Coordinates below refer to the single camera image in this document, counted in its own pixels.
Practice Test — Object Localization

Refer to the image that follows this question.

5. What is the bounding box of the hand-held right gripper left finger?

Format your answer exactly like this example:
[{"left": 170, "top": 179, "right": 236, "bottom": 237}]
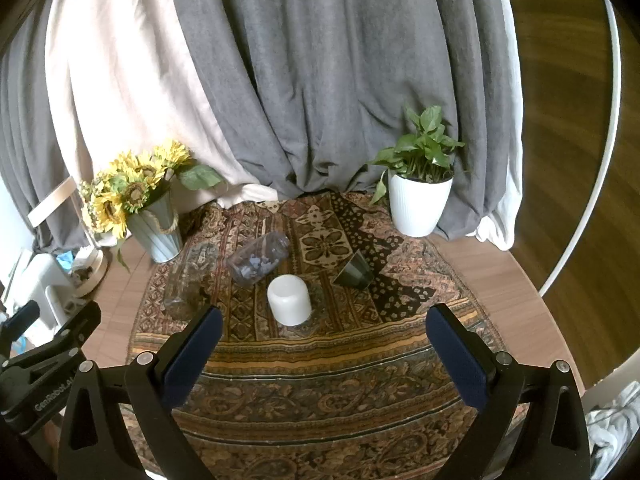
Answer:
[{"left": 57, "top": 305, "right": 224, "bottom": 480}]

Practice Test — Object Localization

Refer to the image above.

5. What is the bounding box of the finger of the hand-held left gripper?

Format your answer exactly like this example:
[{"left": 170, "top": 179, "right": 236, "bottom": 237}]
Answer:
[
  {"left": 0, "top": 301, "right": 40, "bottom": 350},
  {"left": 7, "top": 301, "right": 103, "bottom": 368}
]

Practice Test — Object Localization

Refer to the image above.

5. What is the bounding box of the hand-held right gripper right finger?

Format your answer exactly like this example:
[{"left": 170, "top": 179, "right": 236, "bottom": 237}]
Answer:
[{"left": 426, "top": 302, "right": 594, "bottom": 480}]

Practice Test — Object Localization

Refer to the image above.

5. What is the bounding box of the white cup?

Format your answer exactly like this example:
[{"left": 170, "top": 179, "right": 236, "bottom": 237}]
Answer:
[{"left": 267, "top": 274, "right": 314, "bottom": 326}]

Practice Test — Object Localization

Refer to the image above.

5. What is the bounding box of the dark green cup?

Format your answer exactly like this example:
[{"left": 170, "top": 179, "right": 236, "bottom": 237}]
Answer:
[{"left": 334, "top": 252, "right": 374, "bottom": 289}]

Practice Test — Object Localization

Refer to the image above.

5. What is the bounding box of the white plastic stool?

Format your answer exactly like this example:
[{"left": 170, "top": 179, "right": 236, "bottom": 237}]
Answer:
[{"left": 19, "top": 252, "right": 77, "bottom": 332}]

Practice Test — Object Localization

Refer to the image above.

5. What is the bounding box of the round white container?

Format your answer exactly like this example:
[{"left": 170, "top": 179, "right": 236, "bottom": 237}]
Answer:
[{"left": 69, "top": 246, "right": 109, "bottom": 297}]

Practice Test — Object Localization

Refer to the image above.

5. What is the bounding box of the clear glass bottle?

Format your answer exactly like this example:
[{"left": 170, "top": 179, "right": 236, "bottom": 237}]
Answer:
[{"left": 164, "top": 259, "right": 212, "bottom": 319}]

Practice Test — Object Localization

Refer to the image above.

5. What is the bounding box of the glass jar with blue bits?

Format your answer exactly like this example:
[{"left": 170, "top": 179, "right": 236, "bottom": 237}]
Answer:
[{"left": 225, "top": 231, "right": 291, "bottom": 289}]

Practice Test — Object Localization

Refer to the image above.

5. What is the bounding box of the light wooden strip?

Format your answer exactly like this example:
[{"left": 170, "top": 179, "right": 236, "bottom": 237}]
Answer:
[{"left": 27, "top": 177, "right": 74, "bottom": 227}]

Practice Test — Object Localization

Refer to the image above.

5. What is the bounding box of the pale green ribbed bucket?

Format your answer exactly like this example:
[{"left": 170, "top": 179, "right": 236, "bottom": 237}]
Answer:
[{"left": 128, "top": 194, "right": 184, "bottom": 264}]

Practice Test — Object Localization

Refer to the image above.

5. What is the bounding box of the patterned brown tablecloth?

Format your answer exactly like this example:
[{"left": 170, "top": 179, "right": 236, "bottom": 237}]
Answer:
[{"left": 125, "top": 191, "right": 532, "bottom": 480}]

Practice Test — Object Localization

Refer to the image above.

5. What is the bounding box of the sunflower bouquet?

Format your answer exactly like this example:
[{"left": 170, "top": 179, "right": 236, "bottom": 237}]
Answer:
[{"left": 78, "top": 139, "right": 224, "bottom": 274}]

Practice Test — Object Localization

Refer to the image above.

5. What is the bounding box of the white ribbed plant pot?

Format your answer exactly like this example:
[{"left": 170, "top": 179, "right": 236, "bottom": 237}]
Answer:
[{"left": 387, "top": 170, "right": 455, "bottom": 239}]

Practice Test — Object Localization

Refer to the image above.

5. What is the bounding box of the crumpled white cloth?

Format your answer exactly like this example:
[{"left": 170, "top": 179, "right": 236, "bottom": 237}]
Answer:
[{"left": 584, "top": 381, "right": 640, "bottom": 480}]

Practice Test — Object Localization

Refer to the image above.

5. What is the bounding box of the grey curtain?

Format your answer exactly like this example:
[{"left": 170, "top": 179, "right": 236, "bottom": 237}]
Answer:
[
  {"left": 167, "top": 0, "right": 522, "bottom": 242},
  {"left": 0, "top": 0, "right": 93, "bottom": 257}
]

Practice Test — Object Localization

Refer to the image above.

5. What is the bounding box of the green leafy plant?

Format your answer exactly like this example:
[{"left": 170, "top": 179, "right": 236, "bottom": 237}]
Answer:
[{"left": 368, "top": 105, "right": 466, "bottom": 206}]

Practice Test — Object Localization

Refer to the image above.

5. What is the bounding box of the beige curtain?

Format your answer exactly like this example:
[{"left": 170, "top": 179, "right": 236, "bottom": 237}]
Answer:
[{"left": 44, "top": 0, "right": 283, "bottom": 213}]

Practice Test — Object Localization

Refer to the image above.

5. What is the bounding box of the white sheer curtain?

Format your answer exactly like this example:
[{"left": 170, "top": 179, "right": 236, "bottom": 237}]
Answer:
[{"left": 474, "top": 0, "right": 525, "bottom": 252}]

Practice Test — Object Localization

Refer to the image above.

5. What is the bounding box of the white hoop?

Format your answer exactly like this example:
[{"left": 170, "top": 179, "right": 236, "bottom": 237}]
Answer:
[{"left": 536, "top": 0, "right": 624, "bottom": 297}]

